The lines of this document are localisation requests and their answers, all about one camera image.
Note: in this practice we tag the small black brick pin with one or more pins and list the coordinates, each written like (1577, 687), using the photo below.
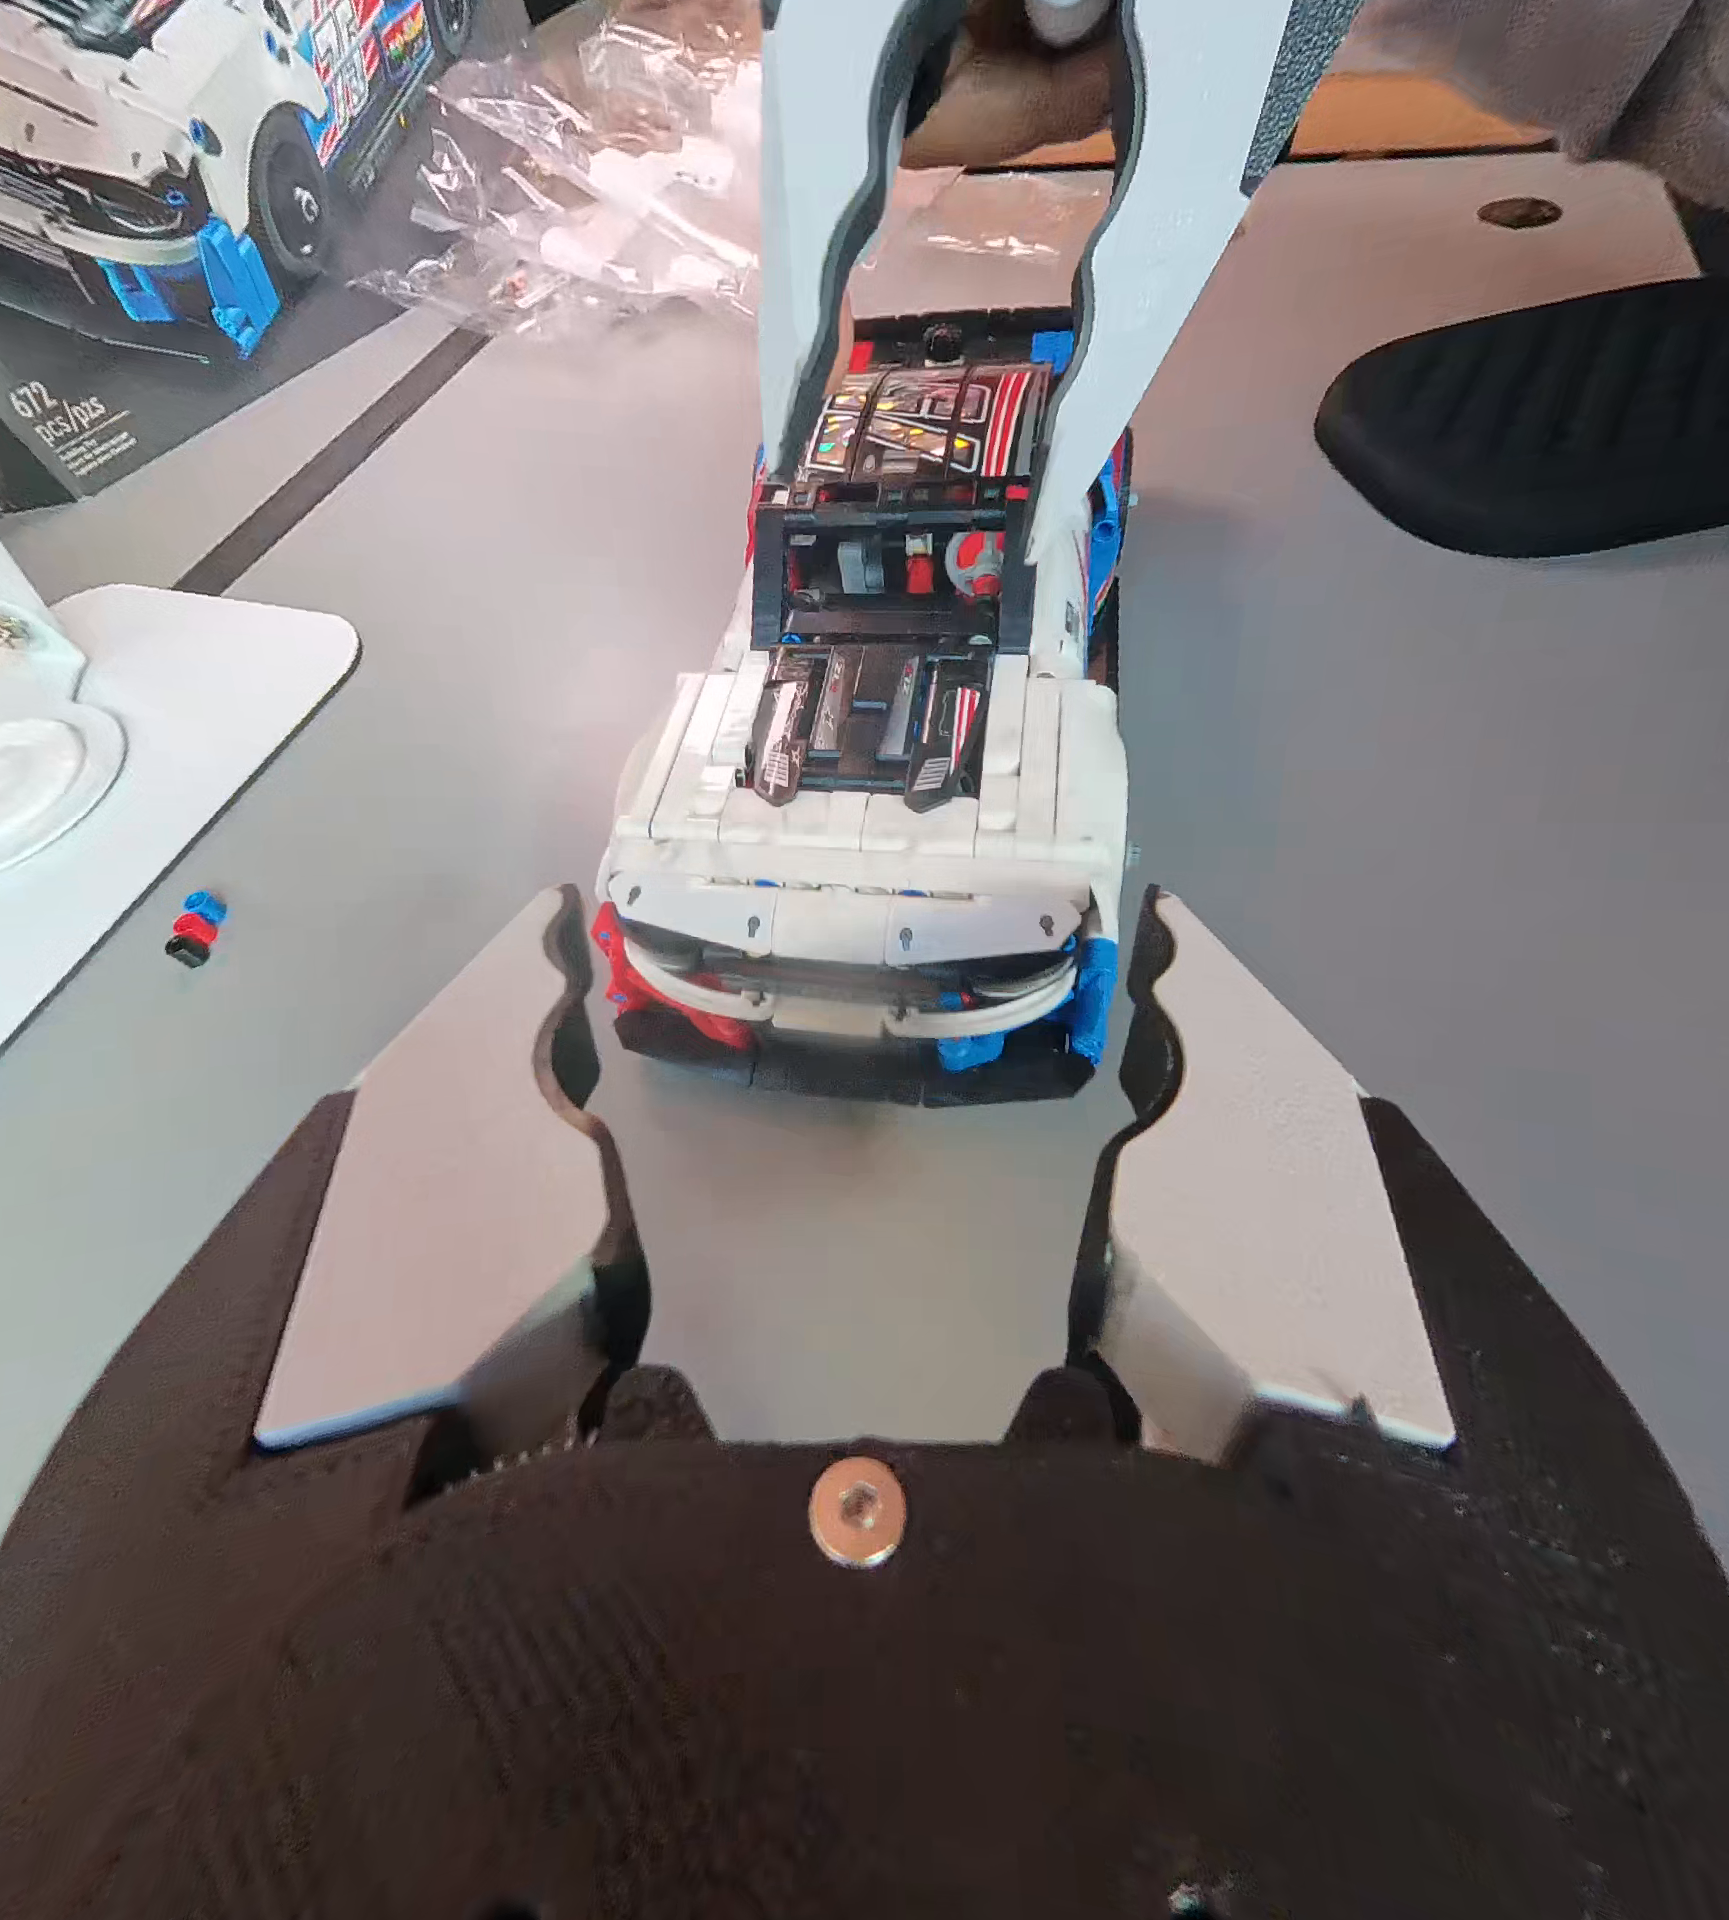
(185, 949)

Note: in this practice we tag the person's right forearm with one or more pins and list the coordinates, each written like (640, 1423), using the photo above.
(1630, 90)

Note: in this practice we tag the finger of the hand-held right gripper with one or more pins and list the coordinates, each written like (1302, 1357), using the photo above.
(1195, 150)
(810, 180)

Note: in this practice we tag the white book stand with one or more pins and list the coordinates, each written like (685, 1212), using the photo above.
(204, 721)

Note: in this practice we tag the wood-edged table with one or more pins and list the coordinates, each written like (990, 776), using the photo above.
(1404, 121)

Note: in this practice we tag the grey desk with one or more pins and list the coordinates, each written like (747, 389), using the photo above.
(1330, 721)

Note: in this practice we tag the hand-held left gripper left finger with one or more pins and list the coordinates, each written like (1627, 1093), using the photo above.
(415, 1200)

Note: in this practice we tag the crumpled clear plastic bags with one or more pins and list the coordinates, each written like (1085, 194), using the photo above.
(578, 180)

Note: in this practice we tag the black toy car box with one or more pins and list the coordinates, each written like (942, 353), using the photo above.
(128, 224)

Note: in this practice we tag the toy brick race car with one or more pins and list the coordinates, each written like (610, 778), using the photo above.
(864, 780)

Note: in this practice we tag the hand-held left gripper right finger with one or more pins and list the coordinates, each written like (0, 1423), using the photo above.
(1284, 1200)

